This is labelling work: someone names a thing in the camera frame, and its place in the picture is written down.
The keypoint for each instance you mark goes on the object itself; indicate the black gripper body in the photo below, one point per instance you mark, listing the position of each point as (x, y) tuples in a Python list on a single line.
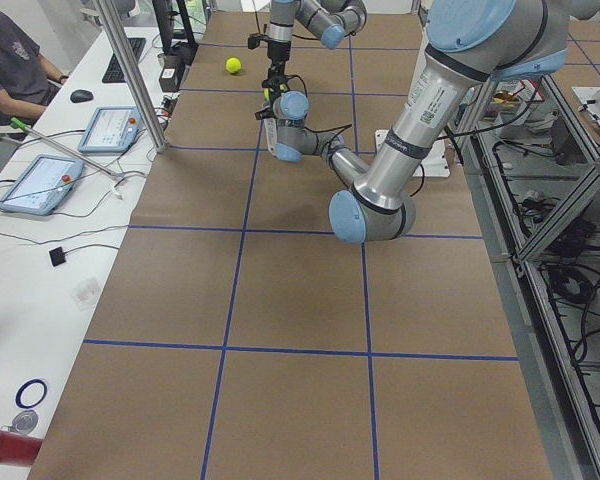
[(266, 110), (278, 52)]

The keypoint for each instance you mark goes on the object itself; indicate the clear tennis ball can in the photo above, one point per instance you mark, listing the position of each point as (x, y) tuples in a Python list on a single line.
[(270, 137)]

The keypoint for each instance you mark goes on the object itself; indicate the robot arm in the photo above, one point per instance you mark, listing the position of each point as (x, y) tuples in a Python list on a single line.
[(469, 43), (328, 21)]

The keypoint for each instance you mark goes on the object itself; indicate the black box with label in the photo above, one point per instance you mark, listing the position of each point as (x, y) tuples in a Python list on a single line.
[(171, 74)]

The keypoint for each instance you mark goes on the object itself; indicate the black monitor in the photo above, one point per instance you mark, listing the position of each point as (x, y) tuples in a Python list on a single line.
[(165, 15)]

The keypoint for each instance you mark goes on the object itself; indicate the far teach pendant tablet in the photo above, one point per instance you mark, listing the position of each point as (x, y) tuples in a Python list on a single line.
[(111, 130)]

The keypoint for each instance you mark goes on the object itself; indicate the teach pendant tablet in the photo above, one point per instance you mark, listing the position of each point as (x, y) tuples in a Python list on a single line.
[(111, 130), (43, 186)]

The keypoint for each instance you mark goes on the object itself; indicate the black computer mouse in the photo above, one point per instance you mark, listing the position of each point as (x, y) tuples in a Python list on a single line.
[(81, 96)]

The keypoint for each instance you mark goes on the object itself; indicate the near teach pendant tablet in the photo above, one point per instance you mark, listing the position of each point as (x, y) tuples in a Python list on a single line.
[(43, 186)]

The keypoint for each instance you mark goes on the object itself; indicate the seated person dark shirt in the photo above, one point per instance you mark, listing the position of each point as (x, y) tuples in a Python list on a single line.
[(28, 80)]

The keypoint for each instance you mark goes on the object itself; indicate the small black square device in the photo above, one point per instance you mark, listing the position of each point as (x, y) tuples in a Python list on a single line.
[(57, 256)]

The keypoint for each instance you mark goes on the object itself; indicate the clear can lid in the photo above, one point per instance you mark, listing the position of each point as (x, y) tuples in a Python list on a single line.
[(25, 422)]

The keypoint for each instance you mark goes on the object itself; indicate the red cylinder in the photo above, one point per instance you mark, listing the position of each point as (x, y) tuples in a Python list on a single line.
[(18, 450)]

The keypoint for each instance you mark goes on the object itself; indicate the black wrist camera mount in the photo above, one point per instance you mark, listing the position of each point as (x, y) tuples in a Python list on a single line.
[(276, 82)]

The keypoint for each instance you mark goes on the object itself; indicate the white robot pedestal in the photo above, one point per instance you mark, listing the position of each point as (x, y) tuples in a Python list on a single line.
[(435, 165)]

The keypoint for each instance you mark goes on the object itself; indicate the aluminium frame post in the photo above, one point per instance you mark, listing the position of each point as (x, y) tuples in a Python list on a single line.
[(116, 35)]

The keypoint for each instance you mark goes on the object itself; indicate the metal rod green handle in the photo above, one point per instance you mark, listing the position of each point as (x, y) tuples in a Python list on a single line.
[(18, 124)]

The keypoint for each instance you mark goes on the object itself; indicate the aluminium frame rack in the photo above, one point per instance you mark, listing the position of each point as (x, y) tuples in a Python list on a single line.
[(532, 156)]

